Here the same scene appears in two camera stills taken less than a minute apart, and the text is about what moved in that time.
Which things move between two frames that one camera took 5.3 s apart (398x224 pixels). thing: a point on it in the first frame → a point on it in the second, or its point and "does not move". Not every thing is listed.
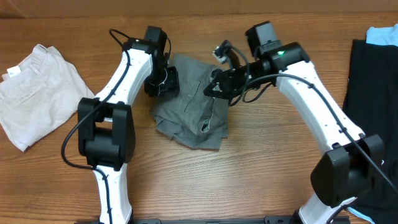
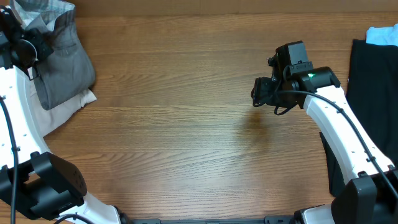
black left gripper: (172, 83) → (44, 50)
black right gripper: (229, 89) → (261, 95)
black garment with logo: (371, 100) does not move
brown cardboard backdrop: (56, 9) does not move
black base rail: (212, 221) does not move
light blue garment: (384, 36) does not move
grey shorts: (180, 114) → (67, 71)
